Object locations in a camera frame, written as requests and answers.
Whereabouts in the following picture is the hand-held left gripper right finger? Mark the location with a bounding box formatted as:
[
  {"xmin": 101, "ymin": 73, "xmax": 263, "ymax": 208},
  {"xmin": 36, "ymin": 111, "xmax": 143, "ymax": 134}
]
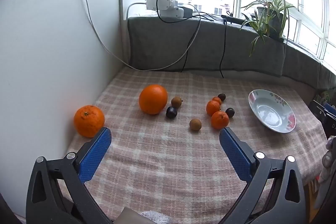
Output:
[{"xmin": 219, "ymin": 127, "xmax": 306, "ymax": 224}]

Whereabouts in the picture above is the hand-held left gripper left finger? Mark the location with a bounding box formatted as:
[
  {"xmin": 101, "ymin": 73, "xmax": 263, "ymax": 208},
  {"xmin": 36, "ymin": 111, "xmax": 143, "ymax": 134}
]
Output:
[{"xmin": 26, "ymin": 127, "xmax": 113, "ymax": 224}]

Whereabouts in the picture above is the large rough-skinned orange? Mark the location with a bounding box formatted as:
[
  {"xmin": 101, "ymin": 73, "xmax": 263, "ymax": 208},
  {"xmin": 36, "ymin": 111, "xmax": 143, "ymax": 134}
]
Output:
[{"xmin": 73, "ymin": 105, "xmax": 105, "ymax": 138}]

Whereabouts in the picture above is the white floral bowl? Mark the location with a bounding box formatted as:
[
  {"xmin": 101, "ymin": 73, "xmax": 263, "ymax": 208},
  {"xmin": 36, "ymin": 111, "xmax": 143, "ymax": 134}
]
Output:
[{"xmin": 248, "ymin": 89, "xmax": 297, "ymax": 134}]

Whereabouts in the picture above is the person's right hand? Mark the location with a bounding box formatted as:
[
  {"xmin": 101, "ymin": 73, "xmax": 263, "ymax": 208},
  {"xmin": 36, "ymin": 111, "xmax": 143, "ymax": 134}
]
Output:
[{"xmin": 322, "ymin": 135, "xmax": 336, "ymax": 170}]

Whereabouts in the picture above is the pink plaid blanket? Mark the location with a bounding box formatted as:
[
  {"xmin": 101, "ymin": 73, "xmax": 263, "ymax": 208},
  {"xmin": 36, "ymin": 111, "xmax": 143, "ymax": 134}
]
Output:
[{"xmin": 66, "ymin": 67, "xmax": 328, "ymax": 224}]

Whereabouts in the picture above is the large smooth orange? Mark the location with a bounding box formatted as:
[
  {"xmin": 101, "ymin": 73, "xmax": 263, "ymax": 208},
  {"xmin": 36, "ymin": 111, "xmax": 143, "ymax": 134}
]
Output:
[{"xmin": 139, "ymin": 84, "xmax": 168, "ymax": 115}]

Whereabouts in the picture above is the stack of dark books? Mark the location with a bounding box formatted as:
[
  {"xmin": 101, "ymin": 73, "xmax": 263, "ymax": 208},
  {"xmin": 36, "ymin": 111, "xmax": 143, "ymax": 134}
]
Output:
[{"xmin": 308, "ymin": 99, "xmax": 336, "ymax": 138}]

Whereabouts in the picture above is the grey cloth cover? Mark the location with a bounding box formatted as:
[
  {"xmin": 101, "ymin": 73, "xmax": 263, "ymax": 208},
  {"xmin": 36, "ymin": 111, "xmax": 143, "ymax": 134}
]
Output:
[{"xmin": 127, "ymin": 15, "xmax": 336, "ymax": 90}]

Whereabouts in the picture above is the black power strip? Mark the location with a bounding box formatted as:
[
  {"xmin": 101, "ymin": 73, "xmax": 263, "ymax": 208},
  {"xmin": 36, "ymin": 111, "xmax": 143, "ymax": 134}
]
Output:
[{"xmin": 221, "ymin": 14, "xmax": 252, "ymax": 25}]

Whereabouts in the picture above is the green spider plant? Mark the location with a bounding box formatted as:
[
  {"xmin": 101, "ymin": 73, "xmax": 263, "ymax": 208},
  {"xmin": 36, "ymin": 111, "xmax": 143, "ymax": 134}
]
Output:
[{"xmin": 240, "ymin": 0, "xmax": 297, "ymax": 56}]

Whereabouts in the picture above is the dark plant pot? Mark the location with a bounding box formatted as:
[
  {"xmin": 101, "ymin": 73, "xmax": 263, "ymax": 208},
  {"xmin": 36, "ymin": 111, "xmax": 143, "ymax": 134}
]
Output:
[{"xmin": 268, "ymin": 7, "xmax": 288, "ymax": 39}]

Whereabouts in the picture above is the black cable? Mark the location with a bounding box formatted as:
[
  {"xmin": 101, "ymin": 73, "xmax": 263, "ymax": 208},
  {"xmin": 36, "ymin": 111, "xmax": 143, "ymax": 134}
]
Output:
[
  {"xmin": 157, "ymin": 0, "xmax": 202, "ymax": 73},
  {"xmin": 220, "ymin": 18, "xmax": 228, "ymax": 79}
]

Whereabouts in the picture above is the long white cable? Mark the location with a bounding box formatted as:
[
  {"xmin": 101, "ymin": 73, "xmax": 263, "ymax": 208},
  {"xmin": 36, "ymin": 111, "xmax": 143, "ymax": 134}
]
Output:
[{"xmin": 78, "ymin": 0, "xmax": 202, "ymax": 72}]

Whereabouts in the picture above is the short white cable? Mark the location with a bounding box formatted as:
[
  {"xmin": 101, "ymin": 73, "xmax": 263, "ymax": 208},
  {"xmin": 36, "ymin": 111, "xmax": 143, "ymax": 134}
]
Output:
[{"xmin": 127, "ymin": 2, "xmax": 147, "ymax": 20}]

